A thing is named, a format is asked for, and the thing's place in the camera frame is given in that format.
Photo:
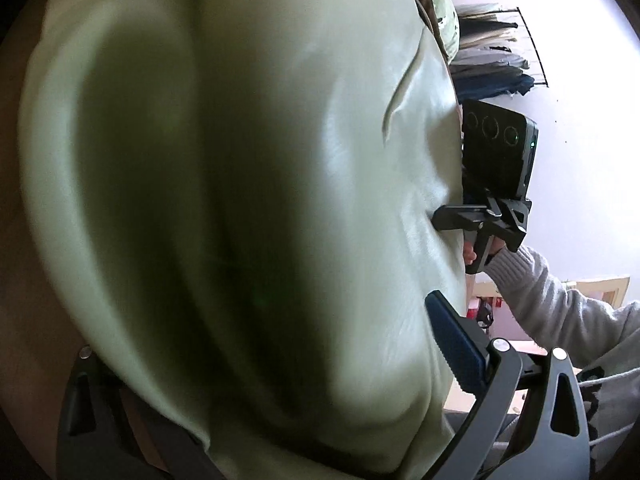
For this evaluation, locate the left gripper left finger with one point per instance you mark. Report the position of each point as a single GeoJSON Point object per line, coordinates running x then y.
{"type": "Point", "coordinates": [96, 440]}

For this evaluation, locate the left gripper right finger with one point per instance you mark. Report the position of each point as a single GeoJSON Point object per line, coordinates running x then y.
{"type": "Point", "coordinates": [528, 420]}

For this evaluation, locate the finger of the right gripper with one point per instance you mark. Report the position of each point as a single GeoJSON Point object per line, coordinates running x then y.
{"type": "Point", "coordinates": [463, 217]}

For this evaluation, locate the light green jacket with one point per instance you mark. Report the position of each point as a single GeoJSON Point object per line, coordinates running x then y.
{"type": "Point", "coordinates": [240, 209]}

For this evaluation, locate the grey sweater sleeve forearm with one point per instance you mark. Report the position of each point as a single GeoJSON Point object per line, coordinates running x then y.
{"type": "Point", "coordinates": [593, 333]}

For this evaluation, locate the clothes rack with garments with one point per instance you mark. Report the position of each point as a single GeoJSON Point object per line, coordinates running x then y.
{"type": "Point", "coordinates": [497, 54]}

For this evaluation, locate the person's right hand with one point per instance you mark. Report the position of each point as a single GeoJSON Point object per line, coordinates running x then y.
{"type": "Point", "coordinates": [469, 256]}

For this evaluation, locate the brown bed blanket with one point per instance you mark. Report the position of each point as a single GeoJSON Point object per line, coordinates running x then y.
{"type": "Point", "coordinates": [30, 309]}

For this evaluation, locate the black camera box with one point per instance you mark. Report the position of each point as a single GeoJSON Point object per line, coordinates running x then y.
{"type": "Point", "coordinates": [499, 147]}

